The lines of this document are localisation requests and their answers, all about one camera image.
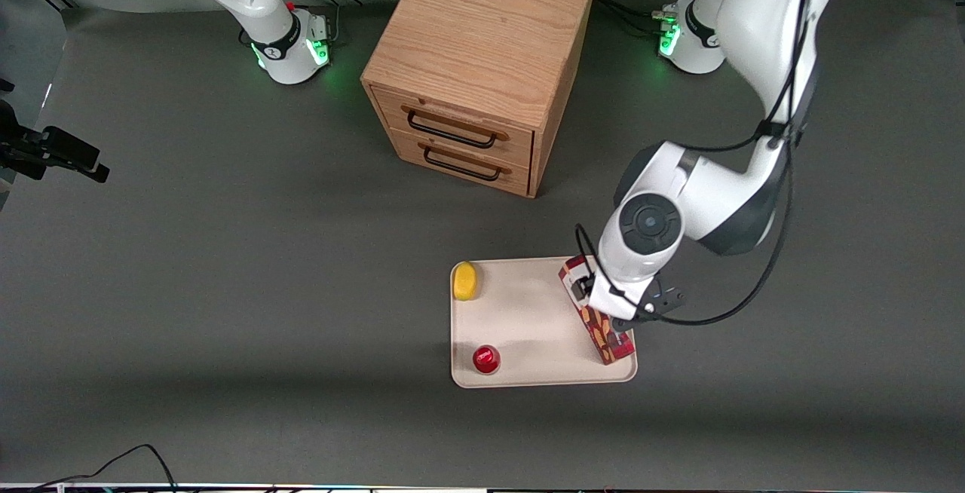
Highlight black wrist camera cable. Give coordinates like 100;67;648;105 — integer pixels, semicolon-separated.
647;0;821;327

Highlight black drawer handle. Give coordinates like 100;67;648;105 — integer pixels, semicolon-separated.
406;107;499;150
423;145;504;182

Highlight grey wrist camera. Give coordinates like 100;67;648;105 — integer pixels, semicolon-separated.
611;277;688;331

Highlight yellow lemon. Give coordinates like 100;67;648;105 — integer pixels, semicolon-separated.
452;261;481;302

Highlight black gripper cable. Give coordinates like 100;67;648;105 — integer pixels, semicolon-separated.
574;222;605;284

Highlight black left arm base cables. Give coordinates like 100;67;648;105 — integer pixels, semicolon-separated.
594;0;706;35

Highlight red cookie box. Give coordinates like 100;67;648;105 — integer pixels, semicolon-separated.
559;255;637;366

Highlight beige plastic tray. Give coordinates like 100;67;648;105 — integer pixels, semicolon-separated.
450;255;639;389

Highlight wooden drawer cabinet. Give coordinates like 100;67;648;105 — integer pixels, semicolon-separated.
360;0;597;199

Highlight wooden drawer front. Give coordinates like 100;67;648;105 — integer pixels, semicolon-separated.
372;86;535;170
391;130;532;197

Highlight red can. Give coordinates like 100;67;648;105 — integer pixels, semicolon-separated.
472;344;502;376

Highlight grey table mat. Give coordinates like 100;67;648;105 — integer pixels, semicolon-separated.
0;0;965;488

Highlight black floor cable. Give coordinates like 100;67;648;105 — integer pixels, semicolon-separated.
30;444;179;493

